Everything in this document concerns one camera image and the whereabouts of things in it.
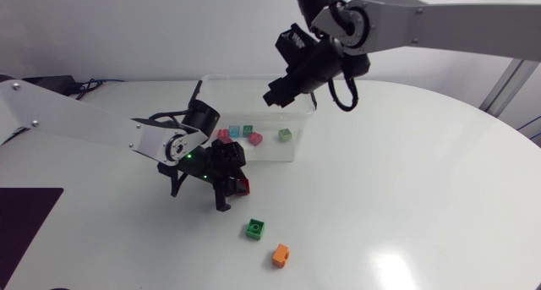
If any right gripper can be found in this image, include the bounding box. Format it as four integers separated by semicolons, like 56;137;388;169
262;47;344;110

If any black cable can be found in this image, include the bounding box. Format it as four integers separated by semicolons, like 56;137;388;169
74;78;105;101

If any orange toy brick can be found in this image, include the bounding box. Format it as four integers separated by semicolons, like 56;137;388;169
271;243;291;269

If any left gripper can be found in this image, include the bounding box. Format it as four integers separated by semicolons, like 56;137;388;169
185;156;249;213

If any dark mat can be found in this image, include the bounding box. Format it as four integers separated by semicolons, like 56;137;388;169
0;187;65;278

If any clear plastic container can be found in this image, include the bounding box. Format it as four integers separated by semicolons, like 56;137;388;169
192;73;318;163

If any black power brick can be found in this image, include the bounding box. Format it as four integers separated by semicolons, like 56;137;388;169
23;74;78;96

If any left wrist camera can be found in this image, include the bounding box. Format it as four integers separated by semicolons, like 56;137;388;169
210;138;248;170

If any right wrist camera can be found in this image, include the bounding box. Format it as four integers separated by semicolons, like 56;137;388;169
274;22;317;71

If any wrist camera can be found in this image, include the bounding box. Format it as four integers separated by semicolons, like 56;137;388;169
274;22;317;71
210;138;248;170

